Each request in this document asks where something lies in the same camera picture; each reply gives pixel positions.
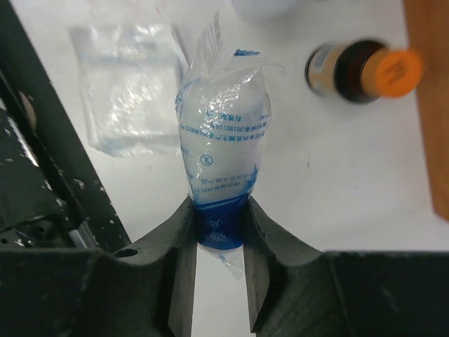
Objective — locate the small white bottle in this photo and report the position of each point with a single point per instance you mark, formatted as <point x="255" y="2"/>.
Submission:
<point x="259" y="10"/>

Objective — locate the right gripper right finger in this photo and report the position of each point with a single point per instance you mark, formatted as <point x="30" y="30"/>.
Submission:
<point x="294" y="289"/>

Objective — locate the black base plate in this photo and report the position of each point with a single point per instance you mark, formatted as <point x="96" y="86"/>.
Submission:
<point x="59" y="149"/>

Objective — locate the wooden compartment tray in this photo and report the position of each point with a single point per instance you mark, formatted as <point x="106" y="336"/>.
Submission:
<point x="427" y="25"/>

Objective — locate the brown bottle orange cap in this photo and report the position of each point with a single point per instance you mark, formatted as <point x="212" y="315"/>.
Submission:
<point x="363" y="71"/>

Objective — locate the white blue bottle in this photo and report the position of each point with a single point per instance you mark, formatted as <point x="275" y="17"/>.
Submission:
<point x="223" y="113"/>

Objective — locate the white gauze packet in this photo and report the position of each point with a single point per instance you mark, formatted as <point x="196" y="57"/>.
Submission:
<point x="129" y="78"/>

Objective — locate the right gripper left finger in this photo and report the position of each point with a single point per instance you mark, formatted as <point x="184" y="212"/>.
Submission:
<point x="143" y="289"/>

